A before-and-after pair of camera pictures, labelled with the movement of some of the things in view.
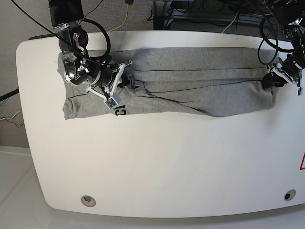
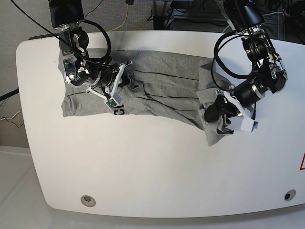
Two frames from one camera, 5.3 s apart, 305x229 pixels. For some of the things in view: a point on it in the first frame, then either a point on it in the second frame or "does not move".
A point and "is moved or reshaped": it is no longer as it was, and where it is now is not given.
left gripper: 291,69 → 244,95
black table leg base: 158,23 does not move
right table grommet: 289,194 does not move
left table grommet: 88,201 does not move
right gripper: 106,81 does not move
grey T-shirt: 210,82 is moved or reshaped
